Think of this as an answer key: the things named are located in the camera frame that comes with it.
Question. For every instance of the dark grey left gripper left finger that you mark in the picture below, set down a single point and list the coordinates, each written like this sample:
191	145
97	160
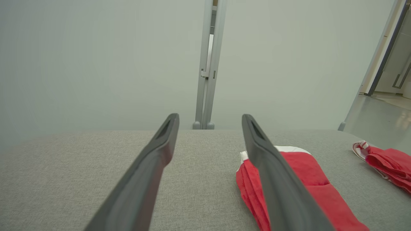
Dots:
135	192

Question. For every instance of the grey partition post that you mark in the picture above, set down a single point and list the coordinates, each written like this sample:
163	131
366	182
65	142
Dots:
207	96
374	64

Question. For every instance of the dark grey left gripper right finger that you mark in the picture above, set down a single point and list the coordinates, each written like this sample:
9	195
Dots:
285	199

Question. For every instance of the grey fabric sofa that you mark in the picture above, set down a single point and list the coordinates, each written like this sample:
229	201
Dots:
80	176

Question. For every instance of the red basketball jersey white sleeves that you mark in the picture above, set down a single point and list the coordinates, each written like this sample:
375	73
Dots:
321	199

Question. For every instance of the red shorts with white stripe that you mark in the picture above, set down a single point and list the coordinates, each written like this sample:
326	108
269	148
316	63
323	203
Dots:
391	163

